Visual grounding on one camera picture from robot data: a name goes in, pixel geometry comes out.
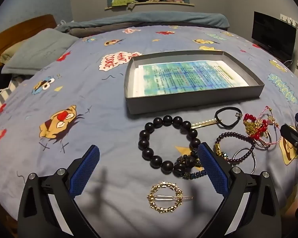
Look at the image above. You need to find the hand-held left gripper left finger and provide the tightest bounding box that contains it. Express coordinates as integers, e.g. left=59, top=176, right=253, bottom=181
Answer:
left=17, top=144, right=101, bottom=238

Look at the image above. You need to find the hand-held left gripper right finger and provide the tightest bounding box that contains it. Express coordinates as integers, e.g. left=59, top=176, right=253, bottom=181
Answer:
left=197, top=142, right=282, bottom=238

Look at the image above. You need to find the pink cord bracelet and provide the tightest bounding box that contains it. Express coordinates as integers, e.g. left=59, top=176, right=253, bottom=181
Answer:
left=257, top=106, right=282, bottom=149

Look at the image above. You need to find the dark blue beaded bracelet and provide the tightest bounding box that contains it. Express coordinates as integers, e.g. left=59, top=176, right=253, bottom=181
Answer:
left=176, top=154, right=208, bottom=180

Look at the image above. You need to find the thin grey cord bracelet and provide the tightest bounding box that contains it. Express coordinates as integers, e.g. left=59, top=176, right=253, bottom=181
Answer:
left=253, top=129, right=272, bottom=150

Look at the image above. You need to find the purple bead bracelet gold charm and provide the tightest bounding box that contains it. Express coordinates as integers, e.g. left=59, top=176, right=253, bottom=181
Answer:
left=214, top=132, right=256, bottom=164

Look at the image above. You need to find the gold chain red bead bracelet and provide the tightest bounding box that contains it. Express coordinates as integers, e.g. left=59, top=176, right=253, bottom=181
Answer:
left=243, top=113, right=269, bottom=142

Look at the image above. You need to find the silver hoop ring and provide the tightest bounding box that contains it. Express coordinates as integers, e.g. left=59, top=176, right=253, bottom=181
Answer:
left=232, top=147, right=257, bottom=175

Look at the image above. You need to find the gold pearl hairpin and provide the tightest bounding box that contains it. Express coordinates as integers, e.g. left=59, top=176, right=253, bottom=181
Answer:
left=190, top=118, right=223, bottom=129

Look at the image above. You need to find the black hair tie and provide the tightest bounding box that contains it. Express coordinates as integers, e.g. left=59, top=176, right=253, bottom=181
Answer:
left=215, top=107, right=243, bottom=129

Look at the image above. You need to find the round gold hair clip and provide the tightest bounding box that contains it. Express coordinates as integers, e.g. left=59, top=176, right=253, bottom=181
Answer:
left=146, top=181, right=193, bottom=214

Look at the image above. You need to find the large black bead bracelet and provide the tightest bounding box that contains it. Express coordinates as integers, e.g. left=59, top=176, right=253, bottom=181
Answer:
left=138, top=115, right=201, bottom=176

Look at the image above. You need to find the grey cardboard box tray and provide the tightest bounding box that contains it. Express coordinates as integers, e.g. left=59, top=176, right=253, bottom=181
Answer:
left=124, top=50, right=265, bottom=115

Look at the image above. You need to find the blue cartoon printed blanket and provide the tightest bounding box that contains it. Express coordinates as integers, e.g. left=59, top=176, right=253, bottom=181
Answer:
left=0, top=25, right=298, bottom=238

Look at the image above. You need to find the black monitor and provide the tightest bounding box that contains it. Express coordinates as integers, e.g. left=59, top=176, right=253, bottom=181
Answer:
left=252, top=11, right=297, bottom=60

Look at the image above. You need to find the blue green printed paper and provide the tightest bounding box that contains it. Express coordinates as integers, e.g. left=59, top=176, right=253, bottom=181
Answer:
left=135, top=60, right=252, bottom=97

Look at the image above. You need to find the black white striped cloth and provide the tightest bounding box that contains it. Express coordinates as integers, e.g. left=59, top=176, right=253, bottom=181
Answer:
left=0, top=67, right=23, bottom=119

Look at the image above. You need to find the grey blue pillow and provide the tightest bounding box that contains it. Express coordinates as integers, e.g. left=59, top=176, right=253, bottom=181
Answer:
left=1, top=28, right=78, bottom=75

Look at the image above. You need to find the grey folded blanket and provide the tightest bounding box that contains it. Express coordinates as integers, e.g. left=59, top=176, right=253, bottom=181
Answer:
left=67, top=24, right=130, bottom=38

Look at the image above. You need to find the yellowish pillow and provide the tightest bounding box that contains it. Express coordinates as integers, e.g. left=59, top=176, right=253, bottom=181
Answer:
left=0, top=40, right=25, bottom=63

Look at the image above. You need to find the wooden headboard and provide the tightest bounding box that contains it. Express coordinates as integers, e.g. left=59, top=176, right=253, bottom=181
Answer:
left=0, top=14, right=58, bottom=66

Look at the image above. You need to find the teal folded blanket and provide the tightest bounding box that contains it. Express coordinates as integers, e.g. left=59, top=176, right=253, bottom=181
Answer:
left=57, top=11, right=230, bottom=31

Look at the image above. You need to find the white cable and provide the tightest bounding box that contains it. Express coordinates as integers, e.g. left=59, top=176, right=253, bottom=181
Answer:
left=284, top=52, right=295, bottom=66

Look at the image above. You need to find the white wall hook rack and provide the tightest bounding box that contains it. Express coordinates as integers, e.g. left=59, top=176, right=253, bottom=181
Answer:
left=280, top=13, right=298, bottom=29

